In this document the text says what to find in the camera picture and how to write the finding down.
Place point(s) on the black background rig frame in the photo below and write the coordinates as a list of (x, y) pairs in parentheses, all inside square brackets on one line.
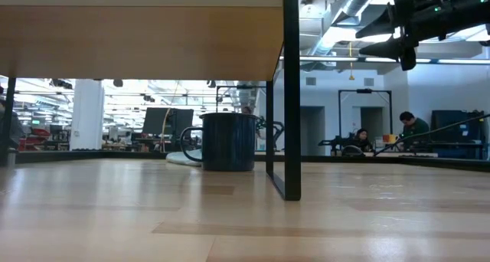
[(363, 90), (237, 87)]

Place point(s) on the wooden shelf with black legs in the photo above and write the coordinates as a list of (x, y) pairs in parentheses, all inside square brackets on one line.
[(141, 36)]

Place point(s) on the white pillar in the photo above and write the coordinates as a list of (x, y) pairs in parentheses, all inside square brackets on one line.
[(87, 114)]

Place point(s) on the dark background monitor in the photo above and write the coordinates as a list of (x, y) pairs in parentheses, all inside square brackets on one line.
[(161, 121)]

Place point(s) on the black aluminium table frame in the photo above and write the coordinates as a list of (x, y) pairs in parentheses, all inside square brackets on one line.
[(440, 161)]

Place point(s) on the light blue cloth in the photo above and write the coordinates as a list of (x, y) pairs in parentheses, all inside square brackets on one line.
[(183, 158)]

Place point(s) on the dark blue enamel mug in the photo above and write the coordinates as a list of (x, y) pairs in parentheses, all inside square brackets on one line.
[(229, 143)]

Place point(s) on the silver ceiling duct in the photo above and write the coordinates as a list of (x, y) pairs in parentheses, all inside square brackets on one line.
[(352, 5)]

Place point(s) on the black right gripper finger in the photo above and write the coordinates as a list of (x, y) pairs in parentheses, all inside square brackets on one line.
[(383, 49), (386, 22)]

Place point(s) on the seated person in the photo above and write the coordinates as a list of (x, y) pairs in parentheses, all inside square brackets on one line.
[(415, 128), (360, 139)]

